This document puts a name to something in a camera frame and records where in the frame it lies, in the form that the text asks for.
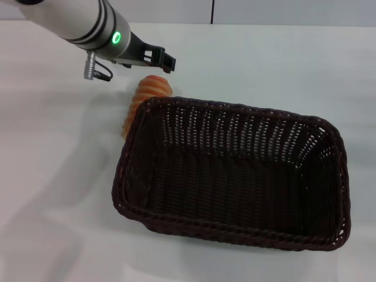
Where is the black cable with silver plug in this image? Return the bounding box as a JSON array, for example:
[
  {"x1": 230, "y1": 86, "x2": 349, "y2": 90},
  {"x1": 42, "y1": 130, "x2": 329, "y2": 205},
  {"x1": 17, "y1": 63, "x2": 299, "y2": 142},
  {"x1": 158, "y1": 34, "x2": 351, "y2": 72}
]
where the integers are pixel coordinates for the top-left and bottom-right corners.
[{"x1": 83, "y1": 50, "x2": 114, "y2": 82}]

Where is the dark brown wicker basket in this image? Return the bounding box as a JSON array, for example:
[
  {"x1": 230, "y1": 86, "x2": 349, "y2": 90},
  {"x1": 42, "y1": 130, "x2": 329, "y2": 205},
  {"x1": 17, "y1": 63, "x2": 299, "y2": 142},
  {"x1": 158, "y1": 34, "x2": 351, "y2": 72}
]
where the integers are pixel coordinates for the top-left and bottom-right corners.
[{"x1": 110, "y1": 96, "x2": 352, "y2": 253}]

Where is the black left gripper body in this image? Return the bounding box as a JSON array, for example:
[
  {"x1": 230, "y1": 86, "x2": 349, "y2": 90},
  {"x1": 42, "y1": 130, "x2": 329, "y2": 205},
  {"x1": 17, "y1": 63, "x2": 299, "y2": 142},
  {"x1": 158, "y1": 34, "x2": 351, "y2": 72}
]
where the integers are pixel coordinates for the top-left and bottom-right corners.
[{"x1": 111, "y1": 31, "x2": 149, "y2": 70}]

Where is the orange striped bread roll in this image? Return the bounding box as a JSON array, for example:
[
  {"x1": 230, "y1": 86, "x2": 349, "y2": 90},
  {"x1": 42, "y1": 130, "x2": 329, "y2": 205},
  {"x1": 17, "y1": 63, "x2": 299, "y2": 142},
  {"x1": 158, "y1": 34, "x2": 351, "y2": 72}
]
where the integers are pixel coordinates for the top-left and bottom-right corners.
[{"x1": 122, "y1": 75, "x2": 174, "y2": 138}]

